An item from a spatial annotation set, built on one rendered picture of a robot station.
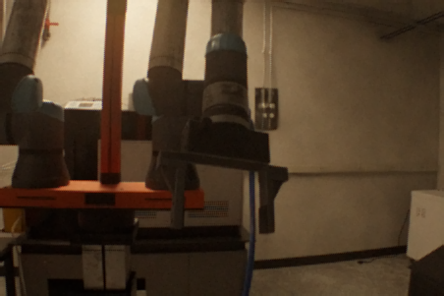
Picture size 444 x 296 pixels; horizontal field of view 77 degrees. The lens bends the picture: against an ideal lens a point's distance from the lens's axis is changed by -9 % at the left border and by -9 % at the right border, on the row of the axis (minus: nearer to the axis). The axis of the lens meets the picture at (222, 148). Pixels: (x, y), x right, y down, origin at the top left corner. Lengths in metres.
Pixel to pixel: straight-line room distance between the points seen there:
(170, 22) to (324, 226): 2.96
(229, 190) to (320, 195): 1.70
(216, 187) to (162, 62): 1.17
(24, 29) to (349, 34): 3.23
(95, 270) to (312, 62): 2.85
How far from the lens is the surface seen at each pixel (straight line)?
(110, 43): 0.95
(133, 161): 1.68
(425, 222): 3.58
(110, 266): 0.88
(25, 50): 0.73
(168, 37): 0.68
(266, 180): 0.47
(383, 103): 3.71
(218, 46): 0.53
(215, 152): 0.44
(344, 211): 3.48
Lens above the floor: 1.29
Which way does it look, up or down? 2 degrees down
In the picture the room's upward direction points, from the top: 1 degrees clockwise
